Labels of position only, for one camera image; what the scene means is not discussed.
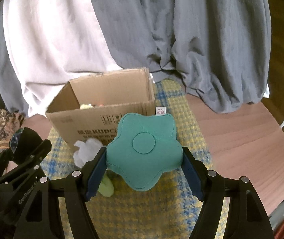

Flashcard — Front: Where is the white plush toy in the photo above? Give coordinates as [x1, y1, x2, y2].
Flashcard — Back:
[73, 138, 103, 168]

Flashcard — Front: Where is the green plush toy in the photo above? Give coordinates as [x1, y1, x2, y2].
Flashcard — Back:
[98, 173, 114, 197]

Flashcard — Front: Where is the grey bed duvet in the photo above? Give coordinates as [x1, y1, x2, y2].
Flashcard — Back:
[0, 0, 271, 117]

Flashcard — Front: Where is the yellow duck plush toy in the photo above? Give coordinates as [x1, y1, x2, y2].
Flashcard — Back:
[80, 104, 103, 110]

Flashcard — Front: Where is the pale pink bed sheet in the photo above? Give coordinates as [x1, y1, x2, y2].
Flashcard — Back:
[3, 0, 119, 116]

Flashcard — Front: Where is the brown cardboard box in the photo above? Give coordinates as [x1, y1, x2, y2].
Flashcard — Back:
[46, 68, 155, 152]

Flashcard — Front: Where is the teal star plush cushion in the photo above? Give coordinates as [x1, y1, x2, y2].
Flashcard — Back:
[106, 113, 183, 192]

